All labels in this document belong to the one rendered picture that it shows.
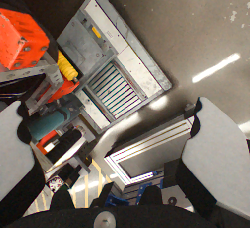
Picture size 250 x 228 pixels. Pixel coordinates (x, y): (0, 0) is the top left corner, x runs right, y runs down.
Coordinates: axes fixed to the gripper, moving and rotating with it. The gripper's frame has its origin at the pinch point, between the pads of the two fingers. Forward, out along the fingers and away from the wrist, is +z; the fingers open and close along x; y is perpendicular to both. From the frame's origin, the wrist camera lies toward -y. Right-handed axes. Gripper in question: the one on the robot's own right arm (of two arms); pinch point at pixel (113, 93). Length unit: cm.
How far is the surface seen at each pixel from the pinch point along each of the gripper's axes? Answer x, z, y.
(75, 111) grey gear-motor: -32, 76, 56
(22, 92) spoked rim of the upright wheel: -45, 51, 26
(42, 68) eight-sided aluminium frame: -20.4, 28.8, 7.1
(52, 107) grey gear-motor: -47, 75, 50
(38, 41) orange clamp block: -15.6, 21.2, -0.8
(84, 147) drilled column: -34, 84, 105
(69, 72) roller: -23, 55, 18
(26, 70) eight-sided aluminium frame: -22.0, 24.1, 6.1
